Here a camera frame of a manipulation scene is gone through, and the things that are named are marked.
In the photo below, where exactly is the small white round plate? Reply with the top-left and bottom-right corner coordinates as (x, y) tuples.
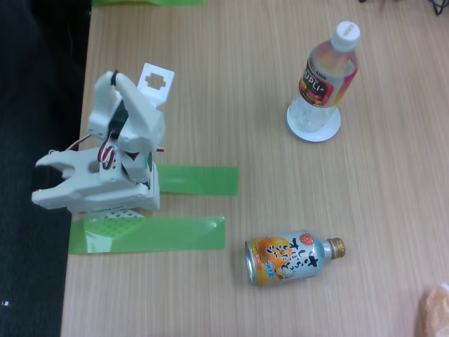
(286, 103), (342, 143)

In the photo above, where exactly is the clear plastic bottle orange label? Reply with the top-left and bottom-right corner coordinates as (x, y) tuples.
(288, 20), (361, 133)

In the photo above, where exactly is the orange drink aluminium bottle can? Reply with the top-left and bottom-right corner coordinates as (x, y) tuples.
(244, 230), (347, 287)

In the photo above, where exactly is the short green tape strip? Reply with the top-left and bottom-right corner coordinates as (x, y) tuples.
(157, 164), (239, 197)

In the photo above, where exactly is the long green tape strip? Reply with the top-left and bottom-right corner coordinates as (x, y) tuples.
(68, 216), (225, 254)

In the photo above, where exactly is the green tape at table edge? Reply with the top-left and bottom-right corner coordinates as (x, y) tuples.
(91, 0), (205, 7)

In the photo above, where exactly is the orange translucent plastic bag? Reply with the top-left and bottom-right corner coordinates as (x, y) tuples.
(417, 282), (449, 337)

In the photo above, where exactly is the white empty camera mount bracket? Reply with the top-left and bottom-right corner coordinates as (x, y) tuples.
(137, 62), (175, 107)

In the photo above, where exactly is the black cable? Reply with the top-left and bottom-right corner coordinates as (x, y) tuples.
(426, 0), (449, 17)

